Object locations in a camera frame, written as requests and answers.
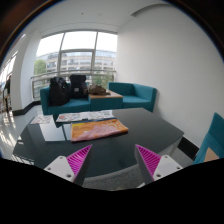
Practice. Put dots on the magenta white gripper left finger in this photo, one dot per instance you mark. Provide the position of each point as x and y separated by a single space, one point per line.
73 167

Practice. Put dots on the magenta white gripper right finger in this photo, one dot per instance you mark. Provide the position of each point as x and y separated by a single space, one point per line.
153 166

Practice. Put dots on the black glossy table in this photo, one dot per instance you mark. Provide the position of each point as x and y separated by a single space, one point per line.
40 144

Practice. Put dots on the white printed paper sheet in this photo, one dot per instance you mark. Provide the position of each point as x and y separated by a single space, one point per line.
69 117

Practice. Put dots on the white paper sheet left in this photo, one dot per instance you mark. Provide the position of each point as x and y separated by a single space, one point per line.
42 119

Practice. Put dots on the teal armchair right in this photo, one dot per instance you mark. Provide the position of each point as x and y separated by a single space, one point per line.
212 146

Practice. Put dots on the teal corner sofa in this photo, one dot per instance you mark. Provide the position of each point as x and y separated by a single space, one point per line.
121 96

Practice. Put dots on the black backpack left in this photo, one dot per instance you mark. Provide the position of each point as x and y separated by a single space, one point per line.
58 92

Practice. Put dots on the black backpack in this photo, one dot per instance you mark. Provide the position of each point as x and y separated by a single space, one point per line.
58 92
78 86

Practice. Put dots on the black backpack right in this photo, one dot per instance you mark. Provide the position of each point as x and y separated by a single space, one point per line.
78 86

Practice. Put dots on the brown bag on sofa table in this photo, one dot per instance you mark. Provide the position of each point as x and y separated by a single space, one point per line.
96 90

